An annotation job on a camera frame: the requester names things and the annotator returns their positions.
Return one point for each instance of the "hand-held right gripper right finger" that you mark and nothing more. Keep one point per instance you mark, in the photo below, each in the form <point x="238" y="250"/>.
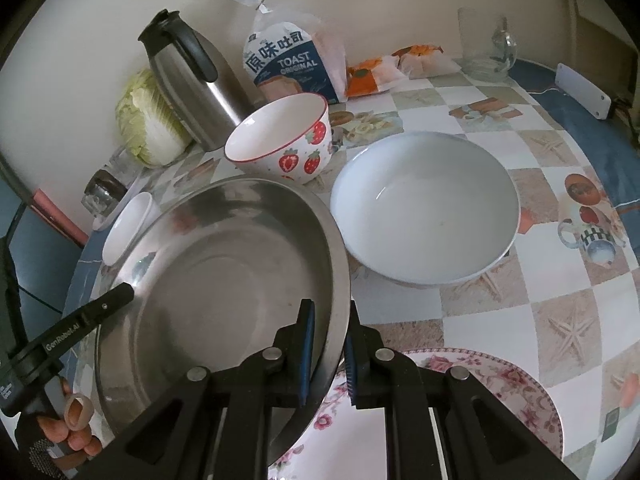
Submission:
<point x="350" y="365"/>

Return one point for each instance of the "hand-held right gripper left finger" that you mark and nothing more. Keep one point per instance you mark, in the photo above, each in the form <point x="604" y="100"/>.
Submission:
<point x="306" y="355"/>

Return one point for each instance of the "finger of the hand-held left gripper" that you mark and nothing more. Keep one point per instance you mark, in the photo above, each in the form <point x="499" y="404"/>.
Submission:
<point x="90" y="317"/>

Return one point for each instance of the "small white bowl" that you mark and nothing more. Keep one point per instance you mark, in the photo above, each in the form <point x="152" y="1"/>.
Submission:
<point x="127" y="225"/>

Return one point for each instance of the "stainless steel basin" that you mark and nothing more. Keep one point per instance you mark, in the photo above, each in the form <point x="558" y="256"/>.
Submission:
<point x="210" y="270"/>

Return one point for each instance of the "floral plate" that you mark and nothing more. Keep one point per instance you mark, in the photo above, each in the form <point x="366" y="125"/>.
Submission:
<point x="500" y="385"/>

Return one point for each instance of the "strawberry print bowl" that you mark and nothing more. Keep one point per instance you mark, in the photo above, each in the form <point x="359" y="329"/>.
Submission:
<point x="280" y="130"/>

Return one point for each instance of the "person's left hand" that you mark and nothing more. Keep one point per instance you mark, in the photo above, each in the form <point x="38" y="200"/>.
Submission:
<point x="52" y="427"/>

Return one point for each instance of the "dark upright panel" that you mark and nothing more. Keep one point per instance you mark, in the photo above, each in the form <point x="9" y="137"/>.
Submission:
<point x="9" y="300"/>

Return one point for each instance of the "pink padded bar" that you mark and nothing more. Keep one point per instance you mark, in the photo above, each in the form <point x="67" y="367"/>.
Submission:
<point x="60" y="215"/>

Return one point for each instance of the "glass cup on saucer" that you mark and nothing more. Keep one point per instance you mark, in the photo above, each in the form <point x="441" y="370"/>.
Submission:
<point x="102" y="195"/>

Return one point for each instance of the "empty glass jar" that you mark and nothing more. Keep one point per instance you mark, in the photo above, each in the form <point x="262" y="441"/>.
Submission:
<point x="125" y="162"/>

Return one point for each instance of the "large white bowl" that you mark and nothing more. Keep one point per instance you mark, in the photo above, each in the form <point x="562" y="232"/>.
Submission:
<point x="425" y="210"/>

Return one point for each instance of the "napa cabbage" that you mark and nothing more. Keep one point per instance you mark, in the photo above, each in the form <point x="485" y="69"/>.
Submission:
<point x="145" y="120"/>

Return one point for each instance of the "stainless steel thermos jug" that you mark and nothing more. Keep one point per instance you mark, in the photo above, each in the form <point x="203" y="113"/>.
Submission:
<point x="200" y="90"/>

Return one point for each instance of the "bagged toast bread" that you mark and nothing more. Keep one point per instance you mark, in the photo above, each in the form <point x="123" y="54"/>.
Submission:
<point x="290" y="65"/>

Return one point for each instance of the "tall drinking glass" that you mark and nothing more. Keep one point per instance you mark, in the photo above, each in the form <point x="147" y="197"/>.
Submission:
<point x="472" y="40"/>

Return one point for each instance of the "clear glass mug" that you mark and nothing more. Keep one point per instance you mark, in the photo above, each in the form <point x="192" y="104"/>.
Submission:
<point x="505" y="50"/>

